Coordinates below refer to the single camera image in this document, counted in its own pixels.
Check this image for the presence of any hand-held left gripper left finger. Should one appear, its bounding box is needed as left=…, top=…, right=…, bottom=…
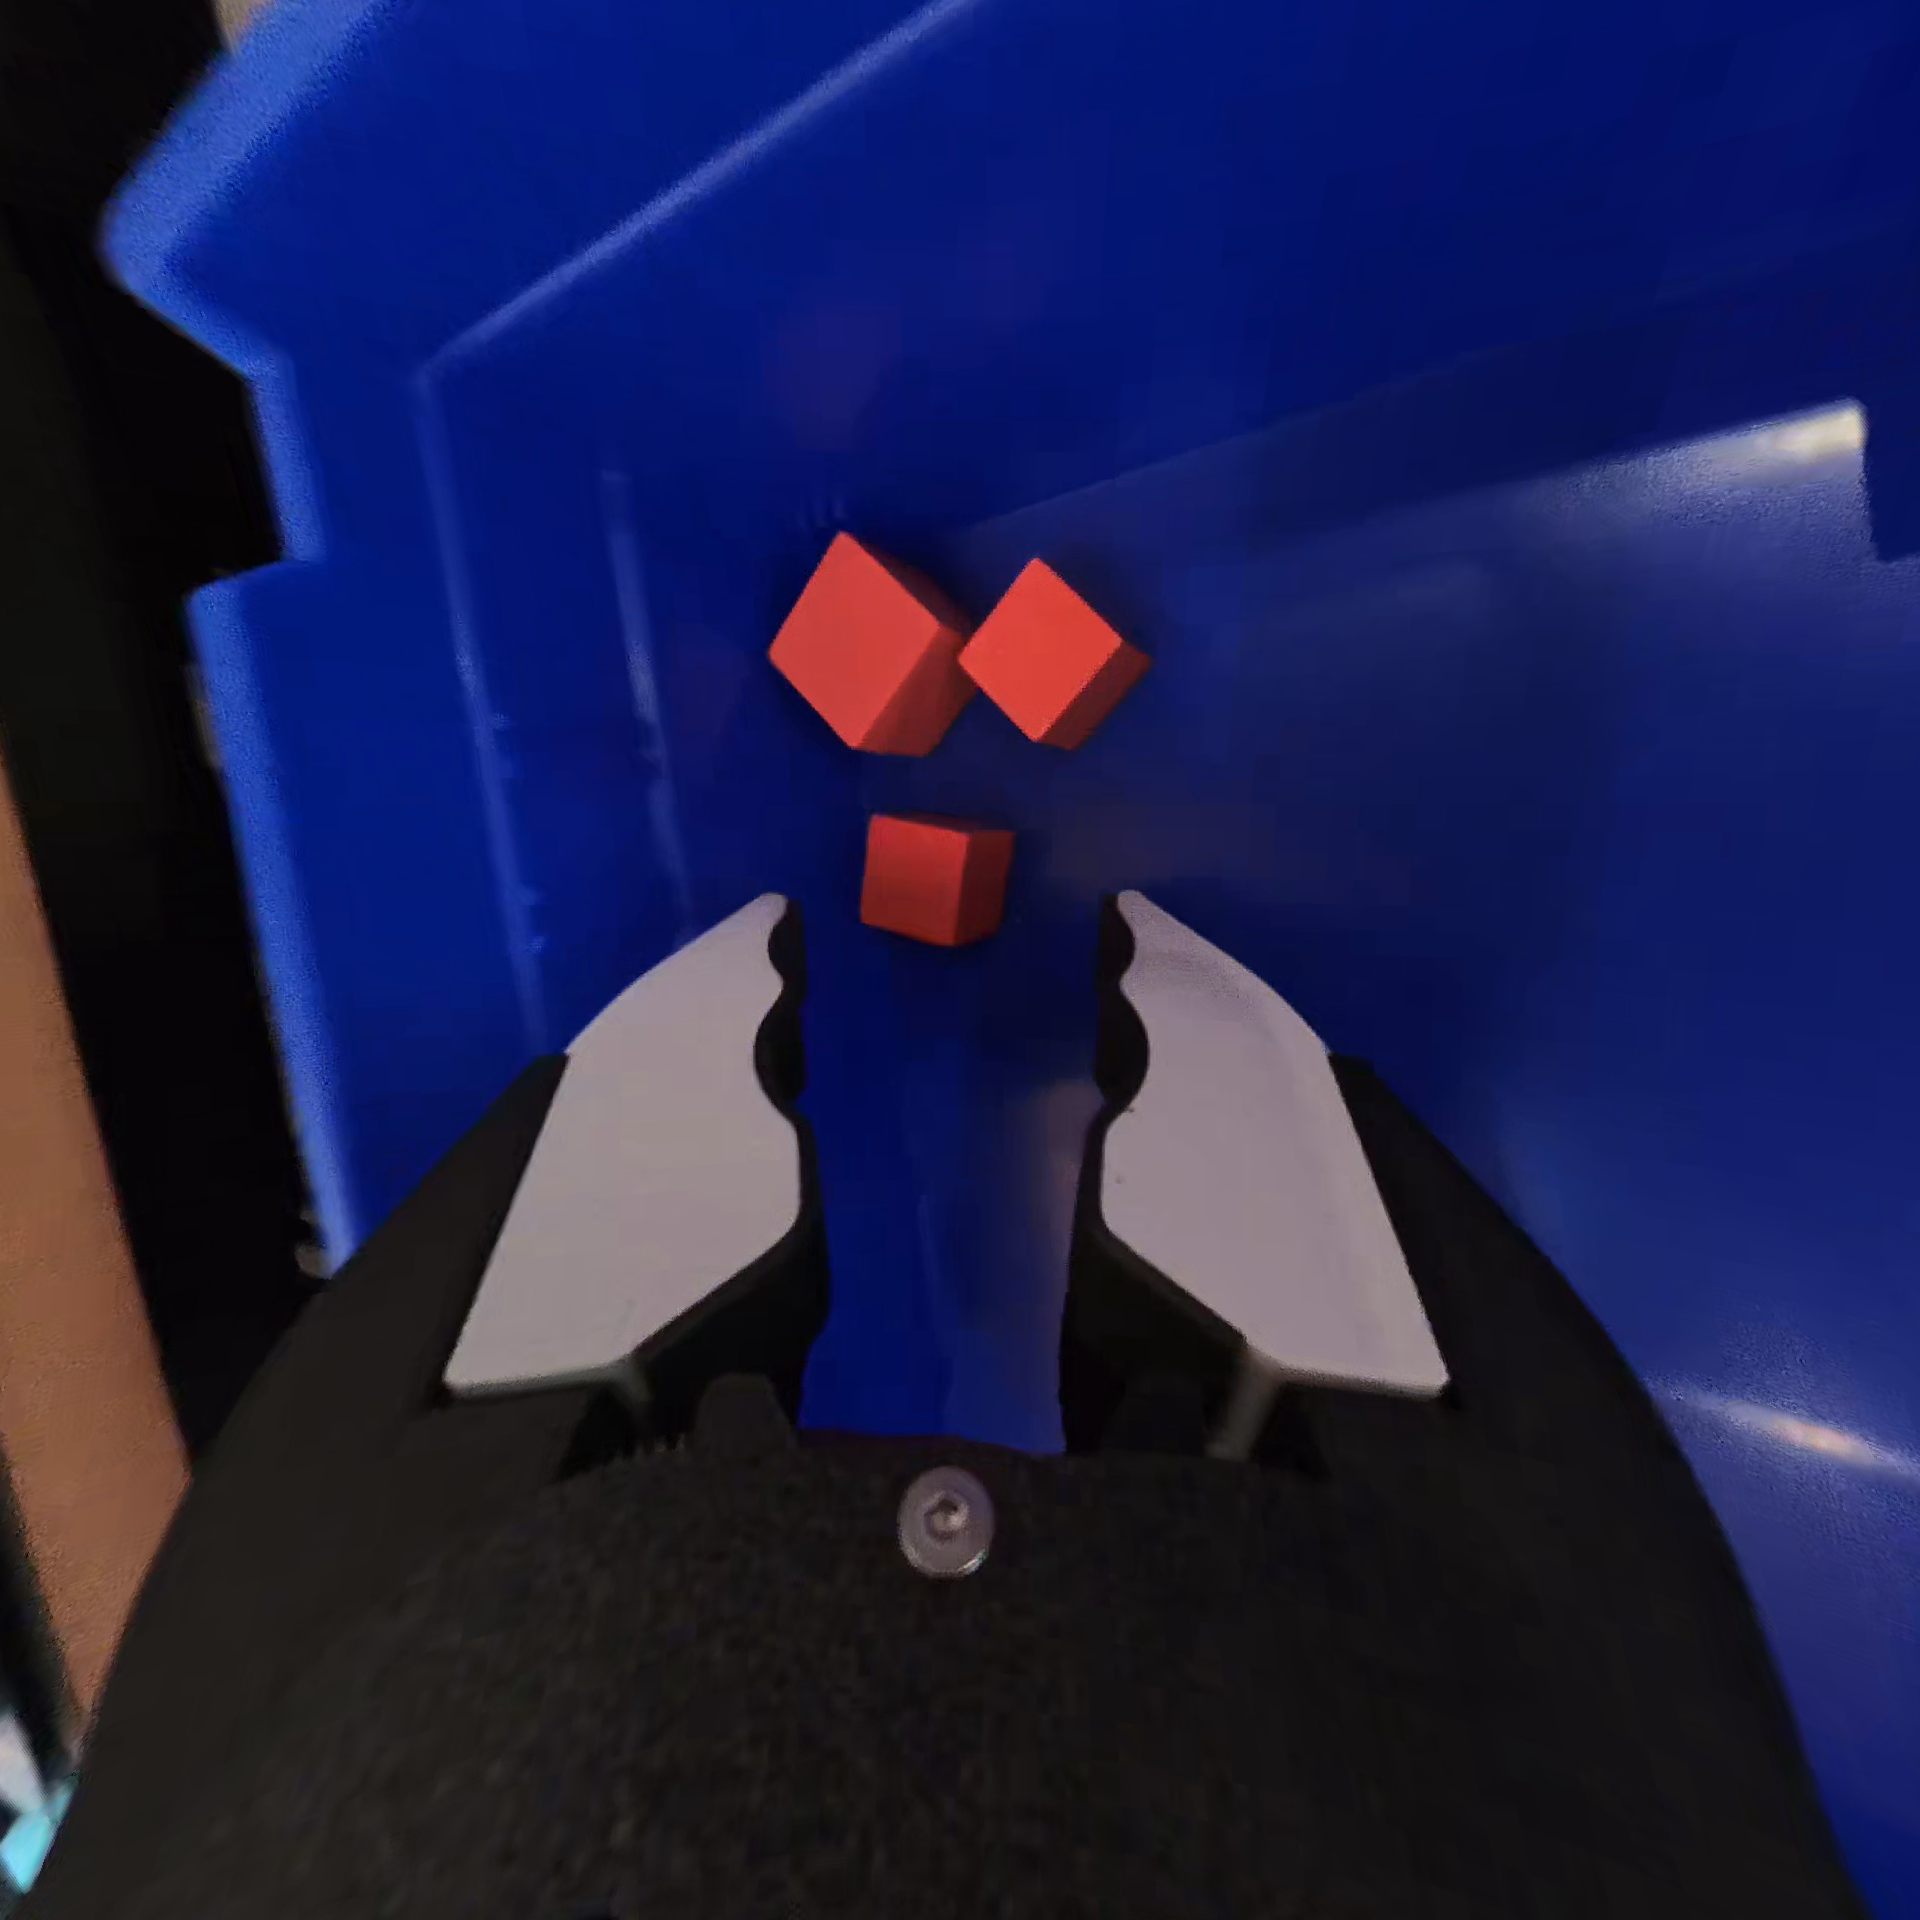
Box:
left=441, top=890, right=833, bottom=1448

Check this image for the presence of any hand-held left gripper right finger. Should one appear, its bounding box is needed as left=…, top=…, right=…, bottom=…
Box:
left=1058, top=887, right=1454, bottom=1455

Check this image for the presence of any red wooden cube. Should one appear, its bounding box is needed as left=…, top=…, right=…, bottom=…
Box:
left=858, top=814, right=1019, bottom=951
left=767, top=528, right=980, bottom=759
left=955, top=557, right=1155, bottom=752

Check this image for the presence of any blue plastic bin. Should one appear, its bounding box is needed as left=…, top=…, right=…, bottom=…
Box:
left=97, top=0, right=1920, bottom=1905

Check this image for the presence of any wood edged grey table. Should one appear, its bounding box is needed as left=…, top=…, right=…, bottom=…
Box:
left=0, top=749, right=193, bottom=1735

